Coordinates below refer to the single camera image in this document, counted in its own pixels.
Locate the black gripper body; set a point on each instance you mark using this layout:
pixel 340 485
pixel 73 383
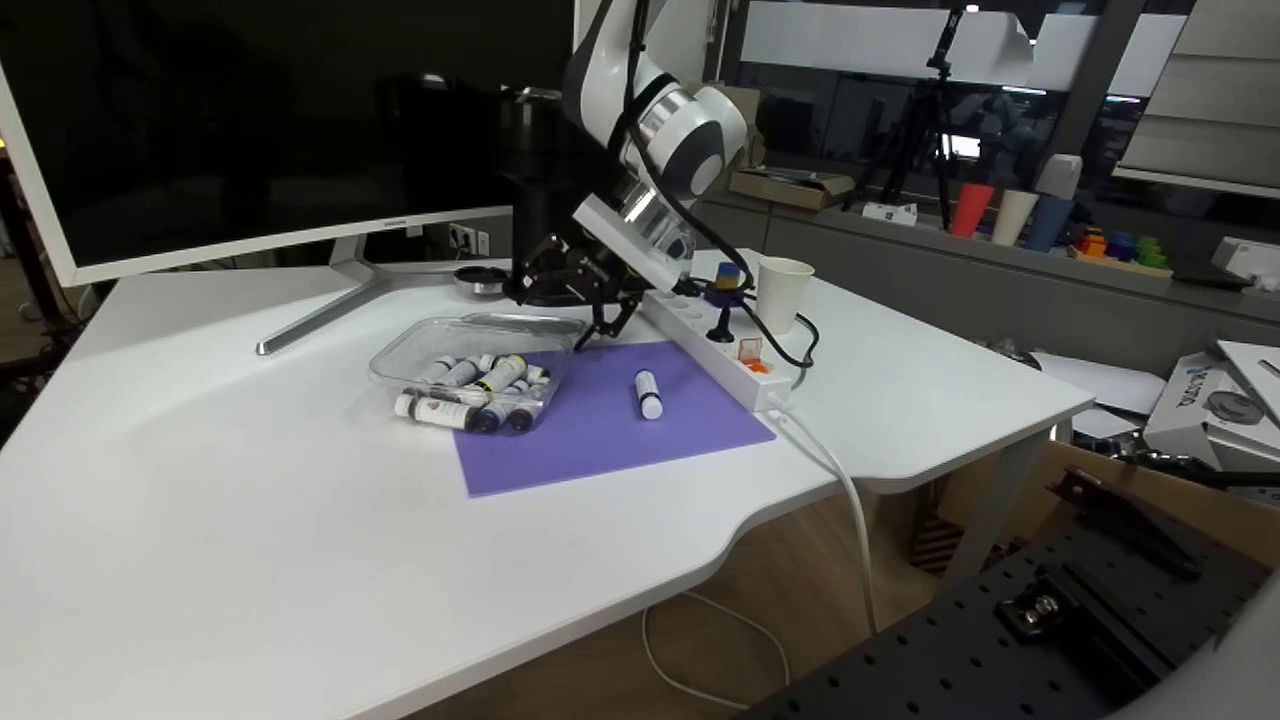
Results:
pixel 564 270

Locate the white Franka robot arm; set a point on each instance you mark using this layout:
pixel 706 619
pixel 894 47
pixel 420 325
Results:
pixel 672 125

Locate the clear plastic container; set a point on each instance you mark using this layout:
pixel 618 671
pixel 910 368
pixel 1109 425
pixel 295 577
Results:
pixel 462 401

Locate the small round black dish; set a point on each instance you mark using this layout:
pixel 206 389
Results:
pixel 480 276

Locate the purple mat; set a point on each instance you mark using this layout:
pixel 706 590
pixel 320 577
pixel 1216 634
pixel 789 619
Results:
pixel 600 425

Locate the black plug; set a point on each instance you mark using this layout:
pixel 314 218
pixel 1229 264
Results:
pixel 722 313

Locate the white power strip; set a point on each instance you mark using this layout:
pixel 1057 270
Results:
pixel 727 362

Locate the white paper cup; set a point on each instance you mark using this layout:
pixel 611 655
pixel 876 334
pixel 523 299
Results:
pixel 785 292

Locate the red cup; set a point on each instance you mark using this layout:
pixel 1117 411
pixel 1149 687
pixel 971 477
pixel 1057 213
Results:
pixel 975 208

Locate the white framed computer monitor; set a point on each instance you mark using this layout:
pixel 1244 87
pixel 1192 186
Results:
pixel 200 135

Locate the grey table leg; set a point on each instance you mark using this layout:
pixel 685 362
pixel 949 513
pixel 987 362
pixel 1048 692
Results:
pixel 993 513

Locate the blue cup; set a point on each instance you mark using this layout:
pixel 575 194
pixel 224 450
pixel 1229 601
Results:
pixel 1048 222

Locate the green and orange toys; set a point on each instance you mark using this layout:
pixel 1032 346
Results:
pixel 1120 245

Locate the black perforated breadboard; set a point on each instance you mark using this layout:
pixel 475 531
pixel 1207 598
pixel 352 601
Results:
pixel 1041 642

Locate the stack of papers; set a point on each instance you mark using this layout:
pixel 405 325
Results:
pixel 1222 401

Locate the black camera tripod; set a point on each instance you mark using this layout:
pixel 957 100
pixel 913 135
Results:
pixel 949 106

